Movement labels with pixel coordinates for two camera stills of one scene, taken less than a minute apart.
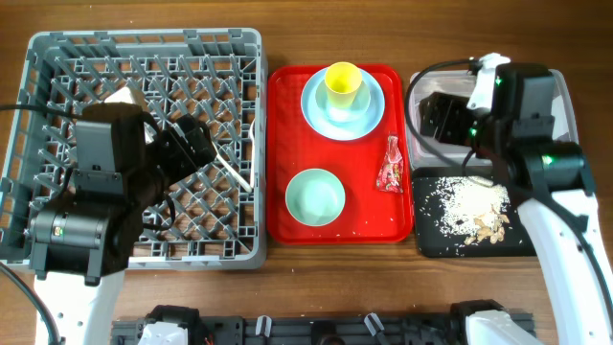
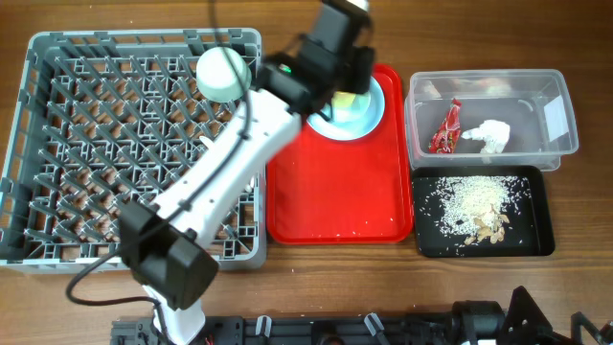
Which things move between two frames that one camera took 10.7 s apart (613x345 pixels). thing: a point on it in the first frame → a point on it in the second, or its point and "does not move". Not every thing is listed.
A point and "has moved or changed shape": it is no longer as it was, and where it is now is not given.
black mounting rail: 433,330 does not move
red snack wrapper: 391,175 has moved or changed shape
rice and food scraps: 471,209 does not move
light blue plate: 343,124 does not move
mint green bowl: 315,196 → 217,78
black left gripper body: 170,161 → 352,70
